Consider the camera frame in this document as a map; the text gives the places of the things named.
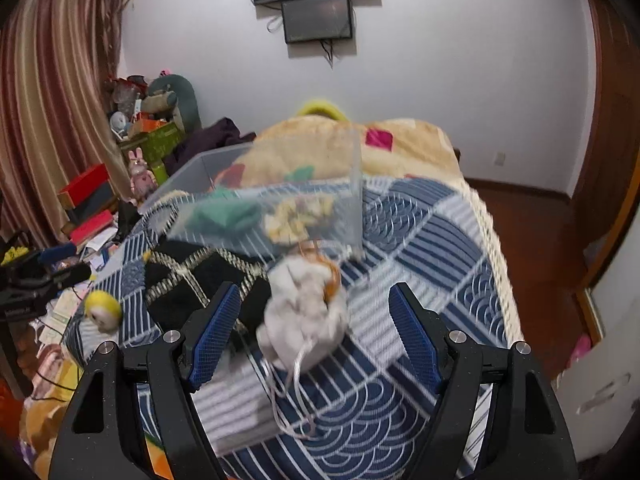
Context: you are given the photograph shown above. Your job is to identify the black bag with silver chain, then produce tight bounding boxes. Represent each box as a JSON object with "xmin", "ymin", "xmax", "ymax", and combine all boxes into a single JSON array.
[{"xmin": 143, "ymin": 240, "xmax": 271, "ymax": 344}]

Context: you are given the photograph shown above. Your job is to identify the green knitted sock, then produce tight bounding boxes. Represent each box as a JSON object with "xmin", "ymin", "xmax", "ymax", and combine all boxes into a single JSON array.
[{"xmin": 189, "ymin": 188, "xmax": 262, "ymax": 234}]

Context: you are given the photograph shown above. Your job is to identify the white drawstring pouch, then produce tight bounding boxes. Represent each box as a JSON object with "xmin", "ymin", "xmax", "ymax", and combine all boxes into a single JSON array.
[{"xmin": 256, "ymin": 243, "xmax": 348, "ymax": 440}]

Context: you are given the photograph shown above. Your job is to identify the yellow white floral cloth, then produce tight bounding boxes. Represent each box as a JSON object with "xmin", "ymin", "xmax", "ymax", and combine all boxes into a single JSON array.
[{"xmin": 262, "ymin": 195, "xmax": 334, "ymax": 245}]

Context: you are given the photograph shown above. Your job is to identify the red and grey boxes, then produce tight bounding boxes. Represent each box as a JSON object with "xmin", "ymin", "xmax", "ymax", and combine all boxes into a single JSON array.
[{"xmin": 58, "ymin": 164, "xmax": 117, "ymax": 246}]

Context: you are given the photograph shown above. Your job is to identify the pink bunny toy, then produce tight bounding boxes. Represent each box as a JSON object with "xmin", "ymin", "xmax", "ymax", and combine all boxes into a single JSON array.
[{"xmin": 128, "ymin": 148, "xmax": 157, "ymax": 204}]

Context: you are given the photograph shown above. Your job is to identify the green cardboard box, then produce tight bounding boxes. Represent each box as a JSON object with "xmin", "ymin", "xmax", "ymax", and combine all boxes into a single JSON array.
[{"xmin": 118, "ymin": 122, "xmax": 186, "ymax": 166}]

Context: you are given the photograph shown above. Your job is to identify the blue white patterned bedspread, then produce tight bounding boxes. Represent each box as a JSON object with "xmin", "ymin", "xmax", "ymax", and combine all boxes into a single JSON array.
[{"xmin": 64, "ymin": 173, "xmax": 524, "ymax": 480}]

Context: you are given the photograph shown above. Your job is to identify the grey green plush dinosaur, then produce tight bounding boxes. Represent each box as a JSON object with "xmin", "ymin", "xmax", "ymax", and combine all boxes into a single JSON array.
[{"xmin": 141, "ymin": 74, "xmax": 202, "ymax": 134}]

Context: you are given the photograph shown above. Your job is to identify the dark purple garment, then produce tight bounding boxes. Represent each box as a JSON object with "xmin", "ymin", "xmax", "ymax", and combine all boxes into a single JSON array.
[{"xmin": 163, "ymin": 117, "xmax": 256, "ymax": 177}]

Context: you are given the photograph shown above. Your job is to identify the striped pink brown curtain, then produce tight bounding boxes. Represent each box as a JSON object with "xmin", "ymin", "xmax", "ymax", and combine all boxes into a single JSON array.
[{"xmin": 1, "ymin": 0, "xmax": 129, "ymax": 247}]

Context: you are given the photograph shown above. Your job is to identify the clear plastic storage box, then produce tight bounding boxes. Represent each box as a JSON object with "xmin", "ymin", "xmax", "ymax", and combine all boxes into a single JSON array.
[{"xmin": 140, "ymin": 142, "xmax": 362, "ymax": 261}]

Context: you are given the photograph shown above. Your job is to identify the beige patchwork fleece blanket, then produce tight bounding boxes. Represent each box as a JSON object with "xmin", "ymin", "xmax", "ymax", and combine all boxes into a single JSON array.
[{"xmin": 229, "ymin": 116, "xmax": 463, "ymax": 188}]

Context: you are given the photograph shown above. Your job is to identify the yellow plush pillow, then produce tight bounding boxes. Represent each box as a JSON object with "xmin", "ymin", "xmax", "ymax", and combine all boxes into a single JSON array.
[{"xmin": 296, "ymin": 99, "xmax": 348, "ymax": 122}]

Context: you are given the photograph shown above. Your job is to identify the wall power socket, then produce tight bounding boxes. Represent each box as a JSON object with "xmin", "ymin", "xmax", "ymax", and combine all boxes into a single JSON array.
[{"xmin": 494, "ymin": 152, "xmax": 506, "ymax": 166}]

